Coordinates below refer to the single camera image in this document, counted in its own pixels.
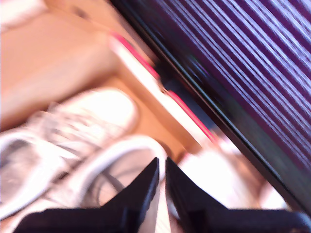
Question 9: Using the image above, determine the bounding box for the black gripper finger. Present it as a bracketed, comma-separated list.
[102, 157, 160, 219]
[166, 157, 229, 222]

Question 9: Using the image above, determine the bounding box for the white leather sneaker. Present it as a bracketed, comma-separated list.
[0, 87, 139, 219]
[48, 135, 243, 233]

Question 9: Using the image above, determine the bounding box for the red cardboard shoebox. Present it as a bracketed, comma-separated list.
[0, 0, 219, 170]

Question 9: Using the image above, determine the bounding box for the large black computer monitor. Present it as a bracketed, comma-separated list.
[111, 0, 311, 219]

